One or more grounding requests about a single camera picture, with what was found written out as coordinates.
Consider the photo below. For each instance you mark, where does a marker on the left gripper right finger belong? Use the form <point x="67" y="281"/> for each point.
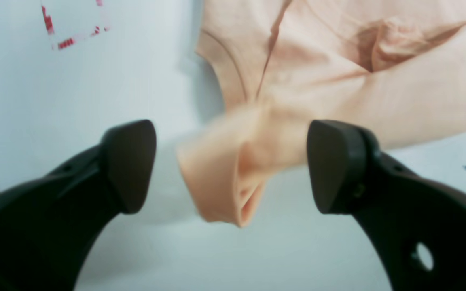
<point x="416" y="225"/>

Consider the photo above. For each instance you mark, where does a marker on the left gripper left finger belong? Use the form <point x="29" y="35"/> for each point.
<point x="49" y="225"/>

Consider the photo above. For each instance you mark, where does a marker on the peach T-shirt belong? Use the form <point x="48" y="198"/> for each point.
<point x="396" y="67"/>

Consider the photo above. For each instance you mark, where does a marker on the red tape marking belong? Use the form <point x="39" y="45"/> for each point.
<point x="69" y="22"/>

